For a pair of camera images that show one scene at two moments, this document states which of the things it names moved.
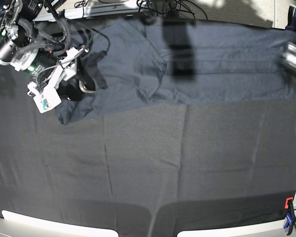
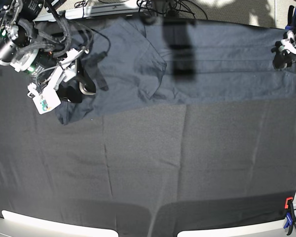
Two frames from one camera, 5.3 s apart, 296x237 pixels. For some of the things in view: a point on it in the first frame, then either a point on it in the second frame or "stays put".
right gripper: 294,56 to 289,51
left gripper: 69,76 stays put
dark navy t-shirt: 135,61 stays put
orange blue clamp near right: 290,216 stays put
